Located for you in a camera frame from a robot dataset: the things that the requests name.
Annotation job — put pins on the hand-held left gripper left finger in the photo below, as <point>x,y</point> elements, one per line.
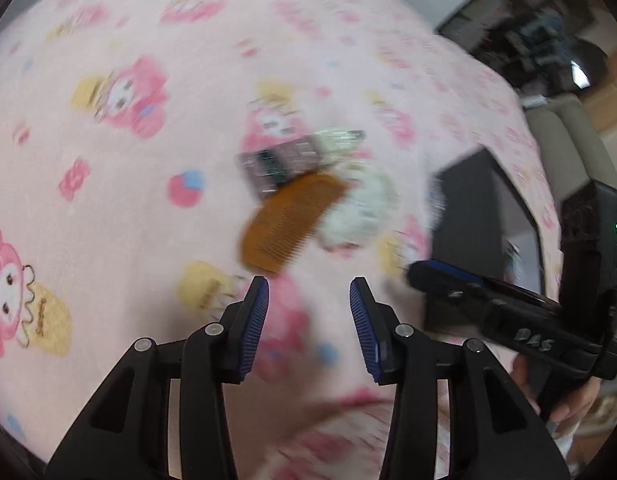
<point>253,330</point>

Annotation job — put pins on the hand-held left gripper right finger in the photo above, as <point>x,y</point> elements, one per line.
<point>363,330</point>

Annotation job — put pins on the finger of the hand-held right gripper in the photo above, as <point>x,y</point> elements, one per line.
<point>438,275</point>

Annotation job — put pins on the black cardboard box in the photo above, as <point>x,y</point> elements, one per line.
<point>463,220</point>

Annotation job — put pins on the orange plastic comb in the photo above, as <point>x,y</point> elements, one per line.
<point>283,225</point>

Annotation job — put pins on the person's right hand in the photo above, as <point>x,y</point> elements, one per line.
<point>578,400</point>

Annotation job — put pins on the white crumpled wrapper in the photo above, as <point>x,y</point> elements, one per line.
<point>358,210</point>

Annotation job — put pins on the beige chair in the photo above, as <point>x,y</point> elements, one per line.
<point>568,135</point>

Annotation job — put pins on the clear plastic packet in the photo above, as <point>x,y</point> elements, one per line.
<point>288,157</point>

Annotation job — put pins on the pink printed blanket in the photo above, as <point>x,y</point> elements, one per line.
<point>113,185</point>

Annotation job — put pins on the dark cluttered shelf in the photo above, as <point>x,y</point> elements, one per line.
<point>513,20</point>

